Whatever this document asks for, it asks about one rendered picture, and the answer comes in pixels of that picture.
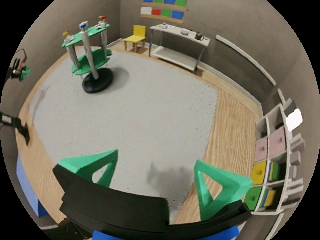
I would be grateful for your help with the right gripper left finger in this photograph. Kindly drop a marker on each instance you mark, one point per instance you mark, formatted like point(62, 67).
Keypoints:
point(86, 166)

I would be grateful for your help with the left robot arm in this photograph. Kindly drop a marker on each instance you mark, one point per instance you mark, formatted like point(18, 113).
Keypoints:
point(15, 121)

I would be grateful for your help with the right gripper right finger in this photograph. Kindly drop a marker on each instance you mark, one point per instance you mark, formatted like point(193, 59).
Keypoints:
point(234, 187)

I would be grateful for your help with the grey pipette with blue button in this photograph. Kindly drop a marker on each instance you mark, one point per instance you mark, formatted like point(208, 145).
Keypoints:
point(87, 48)

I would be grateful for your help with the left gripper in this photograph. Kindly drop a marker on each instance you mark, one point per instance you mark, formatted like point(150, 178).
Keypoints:
point(18, 72)

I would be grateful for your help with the grey pipette with red button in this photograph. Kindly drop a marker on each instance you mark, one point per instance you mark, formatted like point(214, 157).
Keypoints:
point(104, 35)

